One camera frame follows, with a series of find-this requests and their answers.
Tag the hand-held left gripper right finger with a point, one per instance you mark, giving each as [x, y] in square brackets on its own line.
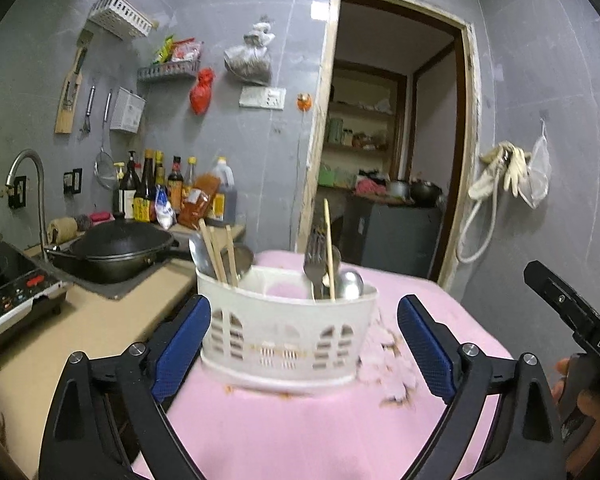
[427, 355]

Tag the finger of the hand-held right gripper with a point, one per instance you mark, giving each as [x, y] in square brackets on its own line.
[555, 295]

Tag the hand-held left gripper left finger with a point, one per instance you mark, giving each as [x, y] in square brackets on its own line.
[180, 355]

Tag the large steel spoon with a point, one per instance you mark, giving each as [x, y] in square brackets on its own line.
[200, 255]

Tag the white plastic utensil holder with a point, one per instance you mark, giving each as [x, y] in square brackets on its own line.
[280, 330]

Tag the small ornate steel spoon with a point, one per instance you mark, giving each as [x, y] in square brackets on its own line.
[351, 285]

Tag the pair of wooden chopsticks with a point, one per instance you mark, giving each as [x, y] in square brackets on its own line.
[219, 257]

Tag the wooden chopstick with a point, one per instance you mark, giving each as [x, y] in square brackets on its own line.
[232, 255]
[328, 240]
[209, 245]

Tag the steel fork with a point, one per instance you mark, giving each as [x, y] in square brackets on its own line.
[315, 260]

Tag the beige kitchen counter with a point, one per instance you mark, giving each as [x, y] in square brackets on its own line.
[80, 330]

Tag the black wok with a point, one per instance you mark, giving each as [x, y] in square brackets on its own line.
[115, 255]

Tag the grey cabinet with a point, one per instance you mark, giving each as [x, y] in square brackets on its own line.
[390, 240]

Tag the cream rubber gloves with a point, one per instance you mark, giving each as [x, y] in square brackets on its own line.
[515, 170]

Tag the blue and white packet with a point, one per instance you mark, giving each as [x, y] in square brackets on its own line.
[165, 210]

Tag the pink floral cloth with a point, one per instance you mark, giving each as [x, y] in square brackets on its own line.
[305, 435]

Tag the orange seasoning packet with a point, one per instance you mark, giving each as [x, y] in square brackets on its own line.
[197, 200]

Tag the dark sauce bottle yellow label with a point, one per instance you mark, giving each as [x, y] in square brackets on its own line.
[143, 200]

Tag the black pot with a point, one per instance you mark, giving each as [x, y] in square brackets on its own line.
[426, 193]

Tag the steel pot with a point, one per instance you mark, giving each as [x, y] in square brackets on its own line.
[397, 190]

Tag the dark pump bottle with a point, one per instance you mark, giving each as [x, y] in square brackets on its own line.
[125, 195]

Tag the sauce bottle red label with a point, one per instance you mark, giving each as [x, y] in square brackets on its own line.
[175, 185]

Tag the beige loofah scrubber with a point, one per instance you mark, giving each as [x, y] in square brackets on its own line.
[62, 230]

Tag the pink cloth bundle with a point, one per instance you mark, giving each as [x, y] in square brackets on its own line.
[371, 186]

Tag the induction cooker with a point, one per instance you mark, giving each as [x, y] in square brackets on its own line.
[10, 300]

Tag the yellow-capped sauce bottle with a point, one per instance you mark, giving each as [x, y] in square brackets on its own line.
[190, 175]

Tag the tall dark sauce bottle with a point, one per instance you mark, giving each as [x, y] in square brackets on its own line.
[159, 170]

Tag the steel mesh strainer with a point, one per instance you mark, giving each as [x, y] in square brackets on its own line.
[106, 172]

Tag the green box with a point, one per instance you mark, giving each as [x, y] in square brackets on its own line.
[336, 176]

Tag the wooden shelf unit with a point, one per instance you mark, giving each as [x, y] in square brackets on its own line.
[365, 152]

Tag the steel faucet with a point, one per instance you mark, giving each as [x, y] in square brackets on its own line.
[40, 185]

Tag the small jar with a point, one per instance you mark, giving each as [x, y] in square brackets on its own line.
[348, 137]

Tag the green canister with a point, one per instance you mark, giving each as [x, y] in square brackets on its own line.
[336, 131]

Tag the red plastic bag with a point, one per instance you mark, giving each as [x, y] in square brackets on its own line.
[202, 95]

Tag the steel peeler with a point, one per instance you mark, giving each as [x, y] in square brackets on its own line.
[87, 110]

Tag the wooden knife holder board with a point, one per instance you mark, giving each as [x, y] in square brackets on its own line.
[67, 105]

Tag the clear bag of dried goods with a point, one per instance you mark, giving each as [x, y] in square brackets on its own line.
[250, 62]

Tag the red snack packet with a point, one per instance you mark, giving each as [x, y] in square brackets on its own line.
[187, 51]

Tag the yellow-green snack packet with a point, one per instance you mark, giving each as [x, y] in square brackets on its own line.
[164, 50]

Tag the black wall outlet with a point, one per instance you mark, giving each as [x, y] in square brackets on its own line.
[17, 192]
[72, 181]

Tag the white wall box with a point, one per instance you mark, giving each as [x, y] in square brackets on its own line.
[127, 110]

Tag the worn door frame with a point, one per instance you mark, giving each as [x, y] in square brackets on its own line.
[325, 110]

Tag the white wall switch panel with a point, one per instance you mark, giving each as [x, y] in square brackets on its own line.
[262, 97]

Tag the orange wall hook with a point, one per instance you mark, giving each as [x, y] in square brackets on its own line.
[303, 101]

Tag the grey wall shelf rack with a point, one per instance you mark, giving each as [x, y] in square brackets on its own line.
[167, 72]

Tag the white basket wall rack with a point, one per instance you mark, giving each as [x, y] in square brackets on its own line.
[120, 17]

